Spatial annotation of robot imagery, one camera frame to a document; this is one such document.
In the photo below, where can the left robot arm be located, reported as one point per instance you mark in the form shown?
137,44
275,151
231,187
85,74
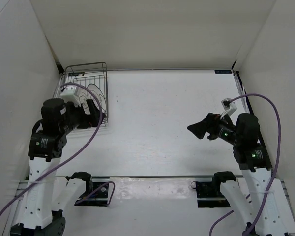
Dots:
44,216

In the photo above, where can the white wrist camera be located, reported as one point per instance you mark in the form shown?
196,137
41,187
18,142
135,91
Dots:
71,94
229,108

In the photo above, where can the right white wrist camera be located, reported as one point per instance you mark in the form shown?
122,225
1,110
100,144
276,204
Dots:
229,108

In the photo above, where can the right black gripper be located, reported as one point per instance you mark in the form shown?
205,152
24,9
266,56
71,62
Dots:
209,124

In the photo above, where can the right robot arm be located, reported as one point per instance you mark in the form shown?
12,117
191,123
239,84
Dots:
259,216

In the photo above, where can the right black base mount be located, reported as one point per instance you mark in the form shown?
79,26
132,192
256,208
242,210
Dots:
208,192

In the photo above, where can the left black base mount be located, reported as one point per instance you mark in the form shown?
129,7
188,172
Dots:
96,194

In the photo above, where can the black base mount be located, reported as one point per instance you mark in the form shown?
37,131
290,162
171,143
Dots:
208,192
96,194

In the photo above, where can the white plate grey flower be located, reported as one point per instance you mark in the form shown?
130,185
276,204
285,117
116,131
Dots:
99,95

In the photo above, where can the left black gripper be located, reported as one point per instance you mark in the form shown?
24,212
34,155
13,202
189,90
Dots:
93,119

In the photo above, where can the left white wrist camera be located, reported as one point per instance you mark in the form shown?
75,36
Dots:
71,94

